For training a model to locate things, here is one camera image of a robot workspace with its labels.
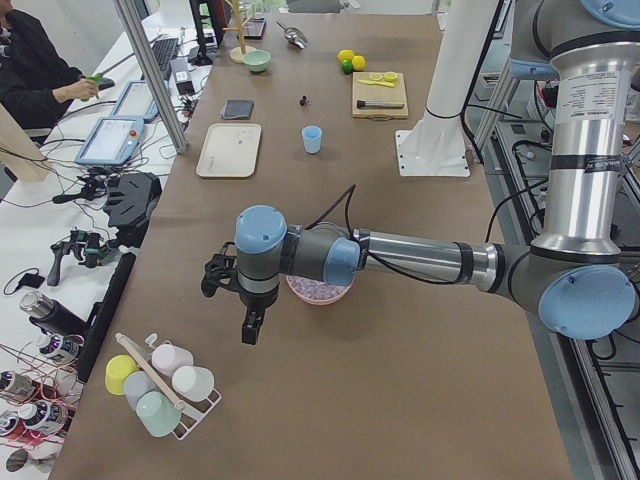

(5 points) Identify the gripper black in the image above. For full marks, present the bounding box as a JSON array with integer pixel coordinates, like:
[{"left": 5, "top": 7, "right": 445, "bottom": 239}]
[{"left": 239, "top": 288, "right": 278, "bottom": 345}]

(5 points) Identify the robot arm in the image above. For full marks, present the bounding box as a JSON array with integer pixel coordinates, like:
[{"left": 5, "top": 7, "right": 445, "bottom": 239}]
[{"left": 232, "top": 1, "right": 639, "bottom": 344}]

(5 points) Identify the white cup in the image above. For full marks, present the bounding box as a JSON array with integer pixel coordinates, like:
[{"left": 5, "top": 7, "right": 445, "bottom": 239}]
[{"left": 171, "top": 365, "right": 215, "bottom": 402}]

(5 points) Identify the pink cup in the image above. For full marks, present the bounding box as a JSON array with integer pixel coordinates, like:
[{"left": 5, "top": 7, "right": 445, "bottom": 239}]
[{"left": 151, "top": 343, "right": 194, "bottom": 378}]

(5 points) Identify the white cup rack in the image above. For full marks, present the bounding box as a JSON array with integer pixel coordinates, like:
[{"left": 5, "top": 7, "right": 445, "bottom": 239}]
[{"left": 115, "top": 333, "right": 223, "bottom": 441}]

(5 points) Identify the grey cup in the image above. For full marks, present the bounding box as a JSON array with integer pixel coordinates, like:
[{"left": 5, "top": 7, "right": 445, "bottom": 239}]
[{"left": 123, "top": 370, "right": 156, "bottom": 410}]

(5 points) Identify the mint green cup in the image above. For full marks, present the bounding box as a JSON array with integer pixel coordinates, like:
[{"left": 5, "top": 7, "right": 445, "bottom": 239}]
[{"left": 136, "top": 391, "right": 181, "bottom": 437}]

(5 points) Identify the yellow cup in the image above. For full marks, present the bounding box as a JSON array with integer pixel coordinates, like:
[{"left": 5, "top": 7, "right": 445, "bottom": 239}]
[{"left": 105, "top": 354, "right": 139, "bottom": 396}]

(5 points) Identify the blue cup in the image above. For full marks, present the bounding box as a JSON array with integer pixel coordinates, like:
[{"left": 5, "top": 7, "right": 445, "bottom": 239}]
[{"left": 301, "top": 125, "right": 323, "bottom": 154}]

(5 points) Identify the pink bowl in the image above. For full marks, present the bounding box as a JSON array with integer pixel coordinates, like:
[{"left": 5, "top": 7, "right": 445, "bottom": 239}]
[{"left": 285, "top": 276, "right": 351, "bottom": 306}]

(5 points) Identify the beige tray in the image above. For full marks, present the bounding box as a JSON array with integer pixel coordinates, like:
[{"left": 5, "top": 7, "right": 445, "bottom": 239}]
[{"left": 196, "top": 123, "right": 262, "bottom": 179}]

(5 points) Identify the black device stand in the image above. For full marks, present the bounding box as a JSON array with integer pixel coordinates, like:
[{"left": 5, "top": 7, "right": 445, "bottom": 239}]
[{"left": 103, "top": 172, "right": 162, "bottom": 248}]

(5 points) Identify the black thermos bottle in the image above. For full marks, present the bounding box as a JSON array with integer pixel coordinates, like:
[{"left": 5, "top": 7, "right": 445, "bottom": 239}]
[{"left": 19, "top": 291, "right": 87, "bottom": 335}]

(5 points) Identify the grey folded cloth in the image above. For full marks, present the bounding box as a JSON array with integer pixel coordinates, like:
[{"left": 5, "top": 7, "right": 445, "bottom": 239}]
[{"left": 221, "top": 99, "right": 254, "bottom": 120}]

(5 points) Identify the teach pendant near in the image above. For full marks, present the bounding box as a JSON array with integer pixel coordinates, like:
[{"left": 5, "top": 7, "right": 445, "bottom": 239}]
[{"left": 75, "top": 116, "right": 145, "bottom": 166}]

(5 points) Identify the teach pendant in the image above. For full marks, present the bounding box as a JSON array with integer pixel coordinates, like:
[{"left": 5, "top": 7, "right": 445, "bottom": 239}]
[
  {"left": 111, "top": 80, "right": 159, "bottom": 123},
  {"left": 75, "top": 116, "right": 145, "bottom": 166}
]

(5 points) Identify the teach pendant far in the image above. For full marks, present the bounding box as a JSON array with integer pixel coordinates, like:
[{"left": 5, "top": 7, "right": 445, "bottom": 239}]
[{"left": 111, "top": 80, "right": 159, "bottom": 123}]

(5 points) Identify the wooden cutting board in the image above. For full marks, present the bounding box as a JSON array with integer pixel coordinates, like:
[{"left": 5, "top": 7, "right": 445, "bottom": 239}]
[{"left": 352, "top": 72, "right": 409, "bottom": 119}]

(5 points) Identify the green bowl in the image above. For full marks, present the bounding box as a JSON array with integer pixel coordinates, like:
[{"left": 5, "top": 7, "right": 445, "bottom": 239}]
[{"left": 243, "top": 49, "right": 272, "bottom": 73}]

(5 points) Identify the wooden mug tree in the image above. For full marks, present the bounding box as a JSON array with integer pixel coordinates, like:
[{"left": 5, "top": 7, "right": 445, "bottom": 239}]
[{"left": 224, "top": 0, "right": 256, "bottom": 64}]

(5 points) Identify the yellow knife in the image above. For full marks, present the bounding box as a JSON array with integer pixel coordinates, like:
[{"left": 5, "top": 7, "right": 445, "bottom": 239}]
[{"left": 357, "top": 79, "right": 396, "bottom": 88}]

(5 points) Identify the green lime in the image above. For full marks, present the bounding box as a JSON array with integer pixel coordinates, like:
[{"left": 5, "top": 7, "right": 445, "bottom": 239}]
[{"left": 340, "top": 60, "right": 353, "bottom": 75}]

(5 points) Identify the yellow lemon front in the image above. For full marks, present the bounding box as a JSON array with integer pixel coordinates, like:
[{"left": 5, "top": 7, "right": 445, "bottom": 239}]
[{"left": 351, "top": 55, "right": 367, "bottom": 71}]

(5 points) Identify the yellow lemon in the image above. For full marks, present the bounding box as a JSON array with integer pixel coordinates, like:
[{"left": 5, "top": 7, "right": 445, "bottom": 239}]
[
  {"left": 351, "top": 55, "right": 367, "bottom": 71},
  {"left": 336, "top": 49, "right": 355, "bottom": 63}
]

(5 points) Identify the yellow lemon back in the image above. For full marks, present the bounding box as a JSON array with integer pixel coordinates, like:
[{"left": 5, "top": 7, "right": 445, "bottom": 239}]
[{"left": 336, "top": 49, "right": 355, "bottom": 63}]

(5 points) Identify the black keyboard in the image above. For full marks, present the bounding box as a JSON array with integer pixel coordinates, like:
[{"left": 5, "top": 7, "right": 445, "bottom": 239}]
[{"left": 152, "top": 38, "right": 179, "bottom": 80}]

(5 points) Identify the metal scoop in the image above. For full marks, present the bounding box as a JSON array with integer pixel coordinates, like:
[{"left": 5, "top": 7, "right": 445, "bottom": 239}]
[{"left": 276, "top": 20, "right": 308, "bottom": 49}]

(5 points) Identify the seated person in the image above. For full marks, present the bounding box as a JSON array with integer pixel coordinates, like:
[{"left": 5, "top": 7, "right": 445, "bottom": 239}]
[{"left": 1, "top": 1, "right": 99, "bottom": 131}]

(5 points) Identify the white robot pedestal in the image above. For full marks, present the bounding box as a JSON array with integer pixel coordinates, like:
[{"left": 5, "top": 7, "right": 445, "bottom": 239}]
[{"left": 396, "top": 0, "right": 501, "bottom": 178}]

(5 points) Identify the aluminium frame post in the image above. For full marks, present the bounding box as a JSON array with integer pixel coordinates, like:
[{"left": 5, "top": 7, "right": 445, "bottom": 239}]
[{"left": 113, "top": 0, "right": 187, "bottom": 154}]

